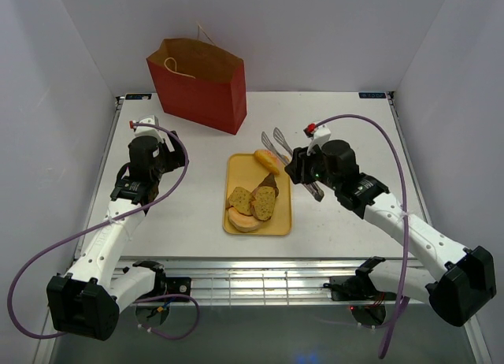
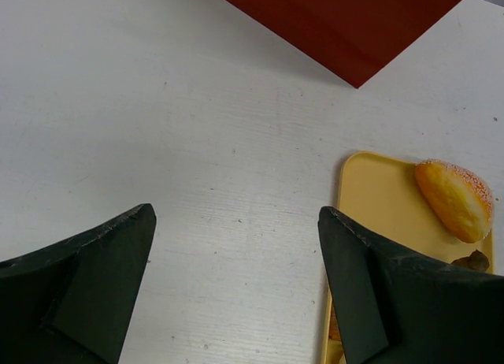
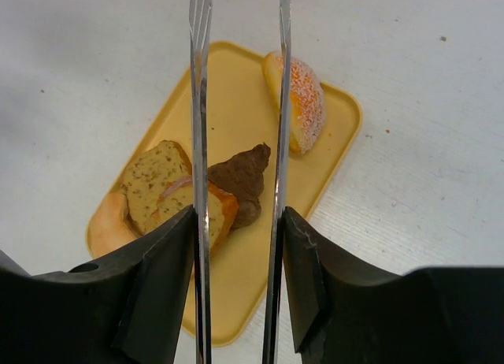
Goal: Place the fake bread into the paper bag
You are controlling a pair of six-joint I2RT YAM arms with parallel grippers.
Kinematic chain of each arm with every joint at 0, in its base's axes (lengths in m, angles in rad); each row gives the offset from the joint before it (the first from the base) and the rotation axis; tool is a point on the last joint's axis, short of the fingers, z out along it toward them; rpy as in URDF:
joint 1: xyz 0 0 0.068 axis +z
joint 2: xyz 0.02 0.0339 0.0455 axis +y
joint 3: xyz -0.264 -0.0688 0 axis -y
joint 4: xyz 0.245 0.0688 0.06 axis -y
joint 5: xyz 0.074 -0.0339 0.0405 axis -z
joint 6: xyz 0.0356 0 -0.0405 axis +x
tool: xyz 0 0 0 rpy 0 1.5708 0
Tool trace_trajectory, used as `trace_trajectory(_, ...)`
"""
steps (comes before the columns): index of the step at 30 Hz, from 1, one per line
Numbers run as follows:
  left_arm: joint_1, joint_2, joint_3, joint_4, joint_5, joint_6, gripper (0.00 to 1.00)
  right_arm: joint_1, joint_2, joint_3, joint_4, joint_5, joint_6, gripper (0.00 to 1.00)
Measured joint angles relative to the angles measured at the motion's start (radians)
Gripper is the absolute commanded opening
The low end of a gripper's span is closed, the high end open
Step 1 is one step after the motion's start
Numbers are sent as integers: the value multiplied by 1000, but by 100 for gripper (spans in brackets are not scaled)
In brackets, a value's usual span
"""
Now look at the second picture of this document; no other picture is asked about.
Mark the sugared pink doughnut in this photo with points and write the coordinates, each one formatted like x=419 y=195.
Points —
x=461 y=200

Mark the yellow plastic tray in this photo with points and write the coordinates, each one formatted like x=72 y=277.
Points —
x=381 y=194

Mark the chocolate dipped bread cone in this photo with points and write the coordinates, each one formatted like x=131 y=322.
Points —
x=476 y=261

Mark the red paper bag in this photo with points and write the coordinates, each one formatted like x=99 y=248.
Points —
x=354 y=39

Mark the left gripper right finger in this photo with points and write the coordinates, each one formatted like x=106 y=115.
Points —
x=396 y=305

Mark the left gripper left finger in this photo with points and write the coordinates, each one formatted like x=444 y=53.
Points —
x=72 y=301

